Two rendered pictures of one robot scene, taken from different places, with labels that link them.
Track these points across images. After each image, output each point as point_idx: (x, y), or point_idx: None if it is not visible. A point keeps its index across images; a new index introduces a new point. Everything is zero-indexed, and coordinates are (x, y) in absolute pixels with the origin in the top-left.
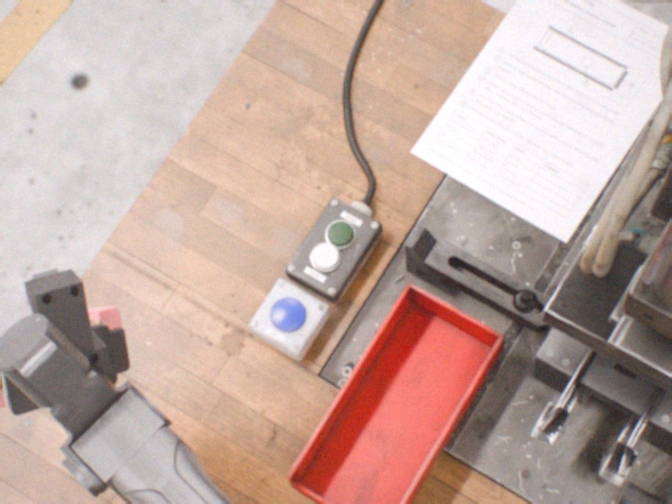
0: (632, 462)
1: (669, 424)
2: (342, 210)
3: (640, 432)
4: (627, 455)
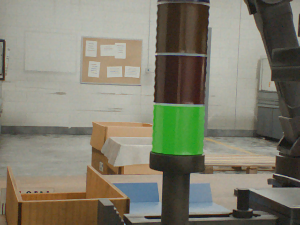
0: (278, 180)
1: (291, 188)
2: None
3: (296, 181)
4: (285, 176)
